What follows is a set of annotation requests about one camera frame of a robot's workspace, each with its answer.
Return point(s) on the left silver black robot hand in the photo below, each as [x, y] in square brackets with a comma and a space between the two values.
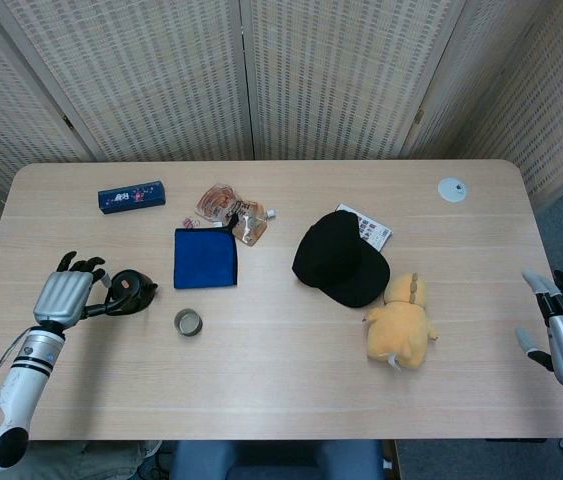
[63, 300]

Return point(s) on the black round object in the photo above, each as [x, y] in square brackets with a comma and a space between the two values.
[135, 296]

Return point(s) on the dark blue printed box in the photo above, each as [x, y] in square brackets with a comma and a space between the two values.
[131, 198]

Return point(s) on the blue cloth with black trim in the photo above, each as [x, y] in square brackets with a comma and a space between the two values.
[203, 260]

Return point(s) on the small pink clip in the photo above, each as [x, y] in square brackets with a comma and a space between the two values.
[190, 222]

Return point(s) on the olive fabric bag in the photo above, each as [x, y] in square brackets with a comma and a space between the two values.
[86, 460]

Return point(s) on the yellow plush toy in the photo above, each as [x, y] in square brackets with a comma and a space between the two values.
[401, 330]

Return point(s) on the brass screen hinge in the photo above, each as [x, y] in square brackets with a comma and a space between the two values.
[418, 116]
[67, 121]

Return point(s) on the orange spout pouch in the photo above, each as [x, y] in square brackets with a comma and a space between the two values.
[221, 202]

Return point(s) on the white round table grommet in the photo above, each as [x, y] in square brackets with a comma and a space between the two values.
[452, 190]

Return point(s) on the printed cap tag card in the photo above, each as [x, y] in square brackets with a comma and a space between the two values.
[375, 231]

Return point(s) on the woven folding screen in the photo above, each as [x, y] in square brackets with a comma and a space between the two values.
[161, 75]

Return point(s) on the black baseball cap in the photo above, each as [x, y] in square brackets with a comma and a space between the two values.
[336, 260]

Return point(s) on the blue seat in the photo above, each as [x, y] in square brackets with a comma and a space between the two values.
[276, 460]

